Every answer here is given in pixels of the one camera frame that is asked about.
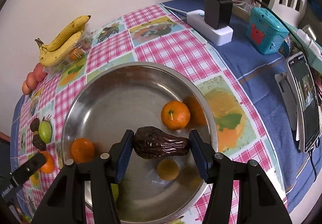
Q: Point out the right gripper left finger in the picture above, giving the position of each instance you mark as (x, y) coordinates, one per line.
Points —
(64, 201)

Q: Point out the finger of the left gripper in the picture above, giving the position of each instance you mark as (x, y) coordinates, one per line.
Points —
(22, 174)

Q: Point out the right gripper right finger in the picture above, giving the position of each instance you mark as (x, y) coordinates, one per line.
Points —
(258, 202)

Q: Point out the green apple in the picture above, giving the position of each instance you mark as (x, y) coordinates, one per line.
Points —
(115, 191)
(45, 131)

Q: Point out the long dark wrinkled avocado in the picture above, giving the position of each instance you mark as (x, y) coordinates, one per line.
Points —
(152, 143)

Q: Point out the orange tangerine on table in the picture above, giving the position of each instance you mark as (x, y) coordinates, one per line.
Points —
(49, 166)

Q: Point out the dark avocado lower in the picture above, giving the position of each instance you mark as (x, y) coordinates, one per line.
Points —
(38, 143)

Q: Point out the round dark avocado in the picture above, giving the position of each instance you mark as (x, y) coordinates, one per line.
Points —
(34, 126)

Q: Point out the small pale red apple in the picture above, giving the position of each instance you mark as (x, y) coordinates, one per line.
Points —
(25, 89)

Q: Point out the smartphone on stand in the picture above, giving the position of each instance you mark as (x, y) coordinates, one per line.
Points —
(302, 85)

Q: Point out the middle red apple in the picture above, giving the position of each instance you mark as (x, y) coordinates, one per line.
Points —
(31, 82)

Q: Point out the large red apple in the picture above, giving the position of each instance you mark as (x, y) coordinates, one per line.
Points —
(39, 73)

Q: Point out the lower yellow banana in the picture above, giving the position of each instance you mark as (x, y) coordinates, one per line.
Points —
(51, 58)

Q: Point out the yellow banana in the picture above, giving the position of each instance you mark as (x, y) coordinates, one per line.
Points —
(51, 58)
(75, 26)

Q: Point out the orange tangerine in bowl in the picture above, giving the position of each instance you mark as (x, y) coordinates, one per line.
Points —
(175, 115)

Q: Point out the white phone stand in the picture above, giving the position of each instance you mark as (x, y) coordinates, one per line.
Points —
(288, 95)

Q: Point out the round steel bowl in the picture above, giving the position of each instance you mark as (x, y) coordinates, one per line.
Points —
(161, 107)

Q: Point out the clear plastic clamshell container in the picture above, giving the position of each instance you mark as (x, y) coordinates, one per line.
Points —
(77, 52)

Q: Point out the upper yellow banana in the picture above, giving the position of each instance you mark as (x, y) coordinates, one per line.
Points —
(75, 26)

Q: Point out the white power strip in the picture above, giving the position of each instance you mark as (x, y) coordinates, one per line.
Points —
(219, 37)

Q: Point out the teal toy box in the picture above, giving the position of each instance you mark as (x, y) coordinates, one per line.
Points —
(265, 31)

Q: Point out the black power adapter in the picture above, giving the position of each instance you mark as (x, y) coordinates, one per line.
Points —
(218, 13)

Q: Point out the wooden chair frame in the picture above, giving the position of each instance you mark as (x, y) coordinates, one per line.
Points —
(4, 137)

